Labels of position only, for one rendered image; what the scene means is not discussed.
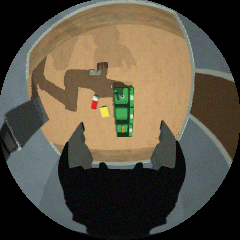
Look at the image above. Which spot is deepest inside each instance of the white domino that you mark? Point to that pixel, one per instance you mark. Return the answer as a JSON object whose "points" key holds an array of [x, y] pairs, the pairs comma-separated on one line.
{"points": [[95, 72]]}

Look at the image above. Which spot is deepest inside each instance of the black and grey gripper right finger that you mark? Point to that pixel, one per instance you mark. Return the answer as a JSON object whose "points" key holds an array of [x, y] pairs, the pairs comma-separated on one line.
{"points": [[168, 158]]}

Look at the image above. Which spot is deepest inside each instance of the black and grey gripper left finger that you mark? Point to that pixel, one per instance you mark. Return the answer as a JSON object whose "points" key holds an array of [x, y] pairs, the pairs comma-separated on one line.
{"points": [[75, 158]]}

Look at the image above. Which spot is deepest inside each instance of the green rack of bins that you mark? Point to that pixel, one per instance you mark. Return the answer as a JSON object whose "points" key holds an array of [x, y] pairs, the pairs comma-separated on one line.
{"points": [[124, 116]]}

